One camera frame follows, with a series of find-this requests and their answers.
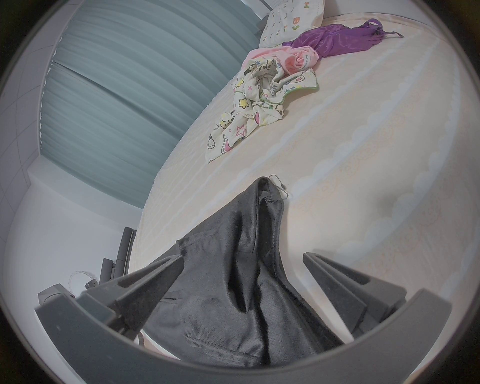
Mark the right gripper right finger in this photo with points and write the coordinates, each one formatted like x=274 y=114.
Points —
x=352 y=296

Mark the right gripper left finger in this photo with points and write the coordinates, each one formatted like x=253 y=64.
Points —
x=142 y=296

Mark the black T-shirt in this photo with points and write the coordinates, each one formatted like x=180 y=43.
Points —
x=225 y=292

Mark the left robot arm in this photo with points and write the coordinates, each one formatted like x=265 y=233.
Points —
x=56 y=290

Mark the bed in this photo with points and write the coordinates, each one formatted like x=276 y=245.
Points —
x=393 y=150

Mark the dark grey dressing table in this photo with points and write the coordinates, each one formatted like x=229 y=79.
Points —
x=108 y=270

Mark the dark grey chest of drawers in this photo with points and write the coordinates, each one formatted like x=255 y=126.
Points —
x=125 y=251

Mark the round white framed mirror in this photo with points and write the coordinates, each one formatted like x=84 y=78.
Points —
x=80 y=279

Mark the white printed garment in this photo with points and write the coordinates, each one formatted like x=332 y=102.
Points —
x=262 y=101

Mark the pink garment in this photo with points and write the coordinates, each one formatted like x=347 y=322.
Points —
x=296 y=60

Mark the purple garment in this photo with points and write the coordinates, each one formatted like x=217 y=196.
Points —
x=337 y=39

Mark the white printed pillow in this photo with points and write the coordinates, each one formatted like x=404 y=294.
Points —
x=292 y=18

